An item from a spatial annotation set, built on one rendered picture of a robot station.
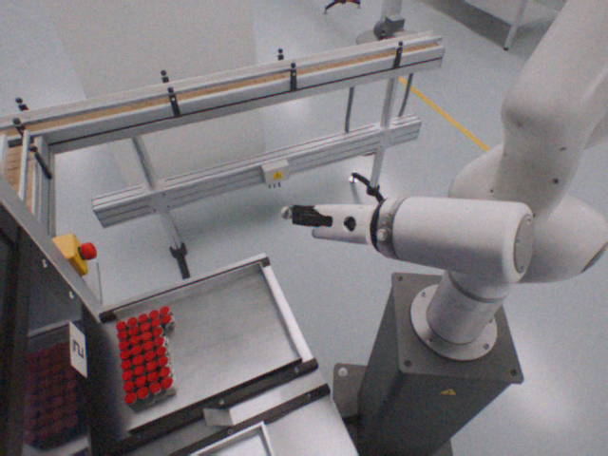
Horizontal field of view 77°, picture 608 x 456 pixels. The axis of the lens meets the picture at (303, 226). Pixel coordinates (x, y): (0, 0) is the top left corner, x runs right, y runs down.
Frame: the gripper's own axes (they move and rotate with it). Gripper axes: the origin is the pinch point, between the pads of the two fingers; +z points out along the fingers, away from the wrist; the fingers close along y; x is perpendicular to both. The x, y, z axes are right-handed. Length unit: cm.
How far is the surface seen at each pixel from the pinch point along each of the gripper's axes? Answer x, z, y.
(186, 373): -34.8, 25.2, -6.8
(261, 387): -34.6, 11.8, 2.1
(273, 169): 13, 93, 67
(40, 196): -2, 83, -23
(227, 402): -37.0, 14.5, -3.8
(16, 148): 11, 107, -25
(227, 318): -25.9, 27.6, 3.8
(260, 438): -41.7, 7.6, -0.8
